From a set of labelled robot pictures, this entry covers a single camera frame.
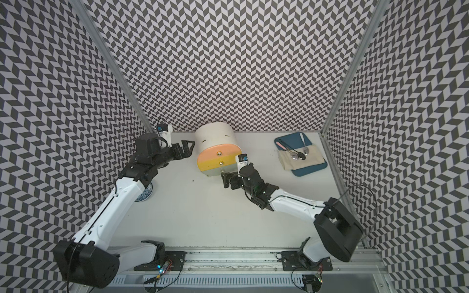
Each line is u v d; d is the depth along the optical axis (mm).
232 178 714
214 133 872
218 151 827
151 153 568
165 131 654
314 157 1051
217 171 934
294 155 1055
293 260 727
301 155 1057
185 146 679
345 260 414
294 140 1141
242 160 708
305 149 1081
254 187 616
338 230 423
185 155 690
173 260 717
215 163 877
